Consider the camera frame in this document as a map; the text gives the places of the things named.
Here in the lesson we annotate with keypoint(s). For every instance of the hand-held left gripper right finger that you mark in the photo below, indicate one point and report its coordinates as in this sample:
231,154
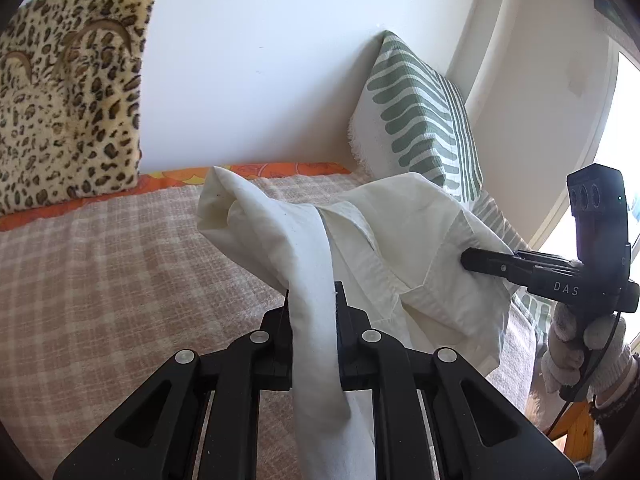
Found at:
350,345

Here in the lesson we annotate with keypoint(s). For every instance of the person's right forearm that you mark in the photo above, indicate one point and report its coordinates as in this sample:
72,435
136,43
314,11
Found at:
620,420

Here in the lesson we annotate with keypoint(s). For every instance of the person's right hand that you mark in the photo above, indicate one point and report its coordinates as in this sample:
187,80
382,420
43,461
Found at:
562,355

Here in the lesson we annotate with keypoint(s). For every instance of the orange bedsheet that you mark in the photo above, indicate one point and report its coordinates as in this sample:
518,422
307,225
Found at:
175,177

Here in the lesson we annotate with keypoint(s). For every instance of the leopard print cushion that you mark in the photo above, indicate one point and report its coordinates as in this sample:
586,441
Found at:
75,110

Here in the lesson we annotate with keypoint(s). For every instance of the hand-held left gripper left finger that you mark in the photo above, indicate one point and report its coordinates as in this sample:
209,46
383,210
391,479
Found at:
277,340

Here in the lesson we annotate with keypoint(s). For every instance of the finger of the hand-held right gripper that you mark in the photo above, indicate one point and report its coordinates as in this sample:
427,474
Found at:
487,261

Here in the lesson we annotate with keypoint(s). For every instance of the green striped pillow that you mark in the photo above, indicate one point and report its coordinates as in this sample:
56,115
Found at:
415,105

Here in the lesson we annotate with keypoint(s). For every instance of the bright window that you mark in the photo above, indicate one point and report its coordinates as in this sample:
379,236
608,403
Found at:
625,125

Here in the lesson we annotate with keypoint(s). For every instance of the white long-sleeved shirt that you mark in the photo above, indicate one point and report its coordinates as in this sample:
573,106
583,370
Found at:
390,220

